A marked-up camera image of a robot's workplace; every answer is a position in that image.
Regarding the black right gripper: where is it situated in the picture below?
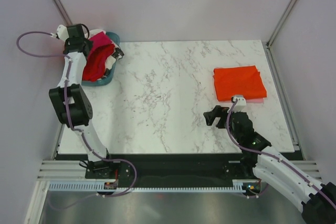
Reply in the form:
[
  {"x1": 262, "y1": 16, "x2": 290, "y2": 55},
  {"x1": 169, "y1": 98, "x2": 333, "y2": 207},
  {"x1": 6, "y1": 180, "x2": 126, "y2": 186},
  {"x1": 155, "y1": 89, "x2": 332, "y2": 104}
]
[{"x1": 203, "y1": 105, "x2": 242, "y2": 143}]

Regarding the magenta t shirt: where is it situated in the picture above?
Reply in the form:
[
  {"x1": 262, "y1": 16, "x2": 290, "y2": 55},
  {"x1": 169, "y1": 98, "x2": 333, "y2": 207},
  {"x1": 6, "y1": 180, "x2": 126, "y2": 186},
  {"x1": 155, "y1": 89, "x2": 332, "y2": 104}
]
[{"x1": 89, "y1": 31, "x2": 115, "y2": 53}]

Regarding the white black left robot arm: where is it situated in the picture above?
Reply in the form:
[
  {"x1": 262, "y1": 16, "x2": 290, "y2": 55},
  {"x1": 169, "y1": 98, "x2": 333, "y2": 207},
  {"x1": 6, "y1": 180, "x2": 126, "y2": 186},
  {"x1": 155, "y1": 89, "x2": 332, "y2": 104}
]
[{"x1": 49, "y1": 24, "x2": 115, "y2": 179}]

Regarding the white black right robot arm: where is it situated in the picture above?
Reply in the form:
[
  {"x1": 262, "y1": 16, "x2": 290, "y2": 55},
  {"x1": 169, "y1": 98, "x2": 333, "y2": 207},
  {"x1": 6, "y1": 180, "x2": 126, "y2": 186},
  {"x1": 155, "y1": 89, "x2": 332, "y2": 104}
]
[{"x1": 203, "y1": 105, "x2": 335, "y2": 223}]

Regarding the red t shirt in basket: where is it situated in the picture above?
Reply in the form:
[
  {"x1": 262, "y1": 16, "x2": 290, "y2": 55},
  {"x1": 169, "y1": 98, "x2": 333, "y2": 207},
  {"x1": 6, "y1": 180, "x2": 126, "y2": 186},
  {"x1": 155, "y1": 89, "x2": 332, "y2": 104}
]
[{"x1": 82, "y1": 44, "x2": 115, "y2": 82}]

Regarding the teal laundry basket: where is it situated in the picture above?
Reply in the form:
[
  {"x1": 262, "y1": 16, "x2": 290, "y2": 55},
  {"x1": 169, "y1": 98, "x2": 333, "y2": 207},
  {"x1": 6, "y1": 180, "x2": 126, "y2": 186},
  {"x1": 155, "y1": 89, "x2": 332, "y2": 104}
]
[{"x1": 80, "y1": 31, "x2": 122, "y2": 88}]

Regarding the white black t shirt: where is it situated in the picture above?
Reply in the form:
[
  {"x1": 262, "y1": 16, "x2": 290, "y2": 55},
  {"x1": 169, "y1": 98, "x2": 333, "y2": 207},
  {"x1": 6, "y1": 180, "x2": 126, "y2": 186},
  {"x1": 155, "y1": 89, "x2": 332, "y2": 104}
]
[{"x1": 89, "y1": 28, "x2": 125, "y2": 78}]

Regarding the folded orange t shirt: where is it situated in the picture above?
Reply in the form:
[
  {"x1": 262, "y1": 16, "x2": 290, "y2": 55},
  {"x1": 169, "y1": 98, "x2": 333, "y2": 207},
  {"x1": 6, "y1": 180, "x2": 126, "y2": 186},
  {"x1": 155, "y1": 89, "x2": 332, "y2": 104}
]
[{"x1": 213, "y1": 66, "x2": 267, "y2": 102}]

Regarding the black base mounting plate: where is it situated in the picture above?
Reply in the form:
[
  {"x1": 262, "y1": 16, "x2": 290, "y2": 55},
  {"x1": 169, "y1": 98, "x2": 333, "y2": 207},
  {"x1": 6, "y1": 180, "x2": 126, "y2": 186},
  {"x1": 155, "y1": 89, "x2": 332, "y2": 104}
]
[{"x1": 56, "y1": 153, "x2": 257, "y2": 187}]

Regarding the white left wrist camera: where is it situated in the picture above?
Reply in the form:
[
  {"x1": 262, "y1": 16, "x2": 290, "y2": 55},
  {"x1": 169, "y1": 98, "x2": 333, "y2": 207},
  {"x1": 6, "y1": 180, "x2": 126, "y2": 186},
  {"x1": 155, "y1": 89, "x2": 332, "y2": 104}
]
[{"x1": 56, "y1": 25, "x2": 69, "y2": 42}]

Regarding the white slotted cable duct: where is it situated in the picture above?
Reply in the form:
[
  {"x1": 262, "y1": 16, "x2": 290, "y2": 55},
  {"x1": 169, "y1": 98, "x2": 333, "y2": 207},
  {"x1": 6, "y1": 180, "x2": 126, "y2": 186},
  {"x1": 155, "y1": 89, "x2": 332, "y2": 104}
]
[{"x1": 48, "y1": 179, "x2": 258, "y2": 193}]

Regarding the aluminium frame rail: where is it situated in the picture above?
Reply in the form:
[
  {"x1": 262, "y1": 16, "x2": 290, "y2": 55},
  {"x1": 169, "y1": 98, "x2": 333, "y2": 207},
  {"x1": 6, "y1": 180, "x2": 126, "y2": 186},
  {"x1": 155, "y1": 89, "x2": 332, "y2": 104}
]
[{"x1": 37, "y1": 160, "x2": 322, "y2": 181}]

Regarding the right aluminium corner post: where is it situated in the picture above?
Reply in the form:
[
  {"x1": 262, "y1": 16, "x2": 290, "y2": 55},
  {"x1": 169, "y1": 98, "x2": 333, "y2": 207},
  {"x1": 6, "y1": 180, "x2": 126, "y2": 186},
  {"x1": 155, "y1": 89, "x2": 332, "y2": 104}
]
[{"x1": 265, "y1": 0, "x2": 299, "y2": 50}]

